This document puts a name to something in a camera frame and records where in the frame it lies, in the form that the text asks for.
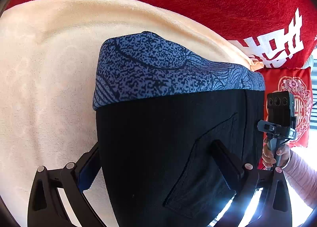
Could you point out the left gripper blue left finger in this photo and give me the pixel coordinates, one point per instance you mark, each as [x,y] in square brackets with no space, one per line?
[87,168]

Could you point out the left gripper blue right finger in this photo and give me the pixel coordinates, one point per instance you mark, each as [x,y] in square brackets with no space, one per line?
[229,165]

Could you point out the black pants with blue waistband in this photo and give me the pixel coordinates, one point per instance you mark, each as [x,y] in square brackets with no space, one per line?
[158,108]

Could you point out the pink sleeved right forearm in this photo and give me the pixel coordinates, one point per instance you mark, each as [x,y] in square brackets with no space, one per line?
[301,178]

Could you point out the person's right hand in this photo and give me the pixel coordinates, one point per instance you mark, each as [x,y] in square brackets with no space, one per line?
[268,157]

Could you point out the red embroidered floral pillow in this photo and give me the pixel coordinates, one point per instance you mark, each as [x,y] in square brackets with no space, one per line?
[298,82]

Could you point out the cream peach seat cushion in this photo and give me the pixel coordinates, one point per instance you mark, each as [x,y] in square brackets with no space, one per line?
[49,53]

